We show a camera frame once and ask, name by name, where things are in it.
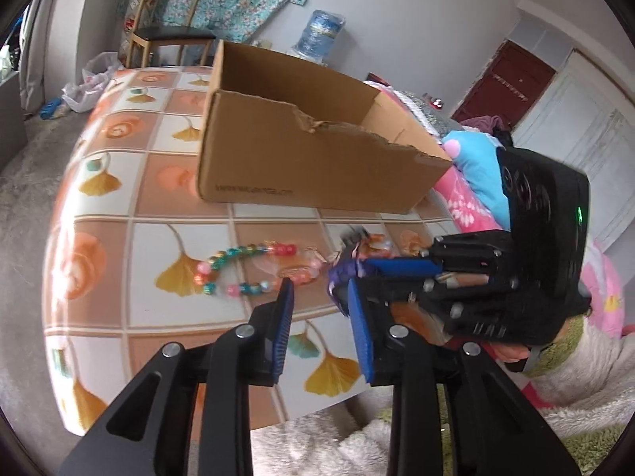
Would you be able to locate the blue cloth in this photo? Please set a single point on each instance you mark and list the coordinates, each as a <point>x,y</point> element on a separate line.
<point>49,109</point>

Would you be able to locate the white plastic bag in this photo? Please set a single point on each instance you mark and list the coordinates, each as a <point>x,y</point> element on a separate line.
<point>87,89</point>

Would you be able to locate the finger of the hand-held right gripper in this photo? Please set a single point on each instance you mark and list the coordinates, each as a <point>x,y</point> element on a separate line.
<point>402,266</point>
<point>476,307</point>

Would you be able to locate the grey glitter blanket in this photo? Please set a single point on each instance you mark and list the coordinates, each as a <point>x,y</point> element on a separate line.
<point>426,114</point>

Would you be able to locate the white wardrobe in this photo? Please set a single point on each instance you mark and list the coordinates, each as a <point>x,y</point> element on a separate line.
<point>585,129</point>

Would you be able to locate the blue plush pillow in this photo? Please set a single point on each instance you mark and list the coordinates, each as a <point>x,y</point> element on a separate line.
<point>481,168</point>

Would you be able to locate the person's right hand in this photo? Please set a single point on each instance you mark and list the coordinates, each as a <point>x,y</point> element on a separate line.
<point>511,354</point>

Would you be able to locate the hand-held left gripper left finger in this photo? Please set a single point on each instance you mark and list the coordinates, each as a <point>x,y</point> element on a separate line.
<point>282,329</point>

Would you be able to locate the pink floral blanket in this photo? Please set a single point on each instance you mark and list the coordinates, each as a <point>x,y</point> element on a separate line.
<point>461,203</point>

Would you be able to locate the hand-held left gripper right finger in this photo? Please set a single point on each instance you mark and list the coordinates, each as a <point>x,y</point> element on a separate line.
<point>359,337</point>

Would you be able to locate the purple clothing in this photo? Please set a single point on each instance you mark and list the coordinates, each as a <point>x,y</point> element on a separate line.
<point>483,123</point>

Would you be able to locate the wooden chair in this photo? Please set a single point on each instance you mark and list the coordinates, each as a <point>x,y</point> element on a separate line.
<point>168,34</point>

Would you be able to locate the dark red door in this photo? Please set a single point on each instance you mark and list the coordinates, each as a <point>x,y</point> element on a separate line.
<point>501,89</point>

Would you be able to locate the torn cardboard box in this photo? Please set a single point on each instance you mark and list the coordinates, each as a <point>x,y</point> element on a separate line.
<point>297,168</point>

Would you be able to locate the pink plush blanket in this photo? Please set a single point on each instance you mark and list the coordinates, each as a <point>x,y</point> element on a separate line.
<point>603,282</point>

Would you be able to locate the dark grey cabinet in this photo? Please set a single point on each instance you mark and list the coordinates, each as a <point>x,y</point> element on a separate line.
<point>10,119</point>

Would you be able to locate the blue water jug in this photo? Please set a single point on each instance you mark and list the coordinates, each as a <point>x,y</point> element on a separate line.
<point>320,34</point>

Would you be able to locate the grey curtain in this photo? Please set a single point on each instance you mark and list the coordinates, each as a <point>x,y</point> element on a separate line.
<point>42,49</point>

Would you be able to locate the ginkgo print tablecloth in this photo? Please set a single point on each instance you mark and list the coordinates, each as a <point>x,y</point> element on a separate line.
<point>149,183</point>

